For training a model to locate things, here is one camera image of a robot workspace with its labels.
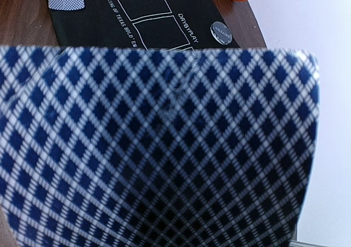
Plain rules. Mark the white dealer button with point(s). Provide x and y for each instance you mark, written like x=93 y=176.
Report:
x=221 y=33

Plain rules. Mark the black poker mat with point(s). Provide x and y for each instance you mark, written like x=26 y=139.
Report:
x=146 y=24

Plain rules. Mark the playing card deck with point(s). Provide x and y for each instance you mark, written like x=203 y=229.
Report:
x=126 y=147

